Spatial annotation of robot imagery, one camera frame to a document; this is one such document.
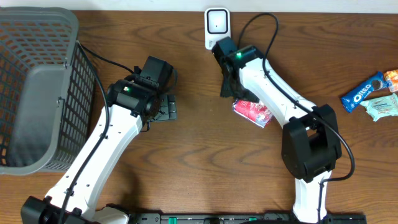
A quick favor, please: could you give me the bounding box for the red purple snack bag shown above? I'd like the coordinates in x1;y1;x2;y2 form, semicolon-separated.
232;100;273;128

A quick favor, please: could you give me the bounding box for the blue Oreo cookie pack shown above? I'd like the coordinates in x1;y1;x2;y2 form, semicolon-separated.
341;72;388;113

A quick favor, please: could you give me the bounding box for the teal wet wipes pack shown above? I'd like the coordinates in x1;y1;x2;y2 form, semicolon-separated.
360;93;397;122

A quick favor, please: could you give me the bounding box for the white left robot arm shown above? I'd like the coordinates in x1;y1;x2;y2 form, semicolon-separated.
21;56;177;223

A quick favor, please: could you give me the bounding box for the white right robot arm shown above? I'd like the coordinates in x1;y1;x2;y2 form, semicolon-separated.
211;37;342;223

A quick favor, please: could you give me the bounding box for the grey plastic mesh basket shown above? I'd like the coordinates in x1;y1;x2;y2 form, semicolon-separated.
1;7;96;175

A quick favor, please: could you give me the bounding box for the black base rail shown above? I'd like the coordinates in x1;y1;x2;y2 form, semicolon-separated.
128;212;367;224

